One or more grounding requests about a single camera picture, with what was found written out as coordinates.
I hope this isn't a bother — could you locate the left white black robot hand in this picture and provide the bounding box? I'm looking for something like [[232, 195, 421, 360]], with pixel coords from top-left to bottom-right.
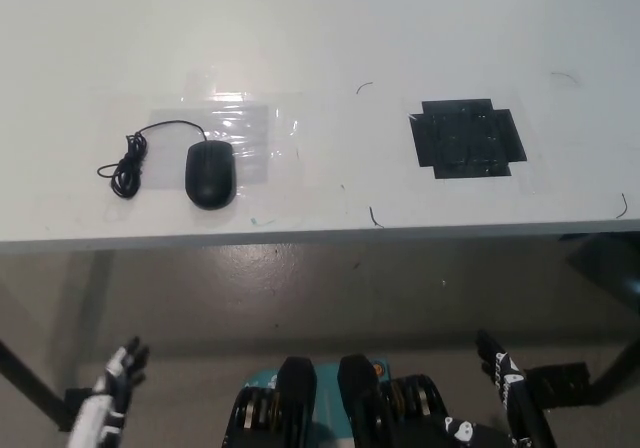
[[67, 336, 151, 448]]

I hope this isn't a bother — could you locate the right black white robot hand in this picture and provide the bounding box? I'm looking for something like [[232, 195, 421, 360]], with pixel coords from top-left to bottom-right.
[[442, 330, 557, 448]]

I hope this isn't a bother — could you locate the black mouse cable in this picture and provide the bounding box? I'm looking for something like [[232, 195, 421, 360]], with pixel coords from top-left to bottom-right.
[[97, 119, 209, 200]]

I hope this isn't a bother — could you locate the black computer mouse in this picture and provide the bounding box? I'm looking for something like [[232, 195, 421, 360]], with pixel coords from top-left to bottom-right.
[[184, 139, 237, 211]]

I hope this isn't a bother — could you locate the black table leg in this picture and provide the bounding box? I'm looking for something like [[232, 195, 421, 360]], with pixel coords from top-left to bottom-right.
[[0, 340, 71, 432], [589, 317, 640, 409]]

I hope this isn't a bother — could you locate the clear film over black patch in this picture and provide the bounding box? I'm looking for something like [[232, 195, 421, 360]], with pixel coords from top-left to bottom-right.
[[402, 92, 554, 197]]

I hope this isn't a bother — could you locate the black tape patch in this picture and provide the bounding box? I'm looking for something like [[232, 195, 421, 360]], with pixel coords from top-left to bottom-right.
[[408, 98, 528, 180]]

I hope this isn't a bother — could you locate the clear plastic tape sheet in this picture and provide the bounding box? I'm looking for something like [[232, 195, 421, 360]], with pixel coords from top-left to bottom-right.
[[149, 70, 301, 189]]

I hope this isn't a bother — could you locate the dark table frame bracket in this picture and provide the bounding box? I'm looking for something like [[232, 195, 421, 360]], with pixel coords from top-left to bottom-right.
[[559, 232, 640, 314]]

